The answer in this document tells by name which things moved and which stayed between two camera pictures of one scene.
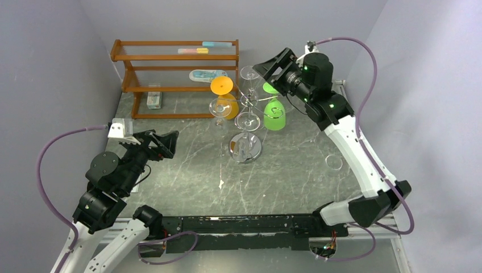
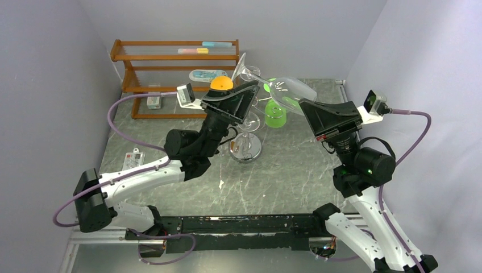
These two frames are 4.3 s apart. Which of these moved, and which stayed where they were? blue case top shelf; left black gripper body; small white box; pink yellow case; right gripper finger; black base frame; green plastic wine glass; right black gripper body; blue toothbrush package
Moved: right gripper finger; right black gripper body; left black gripper body
Stayed: green plastic wine glass; black base frame; blue case top shelf; small white box; blue toothbrush package; pink yellow case
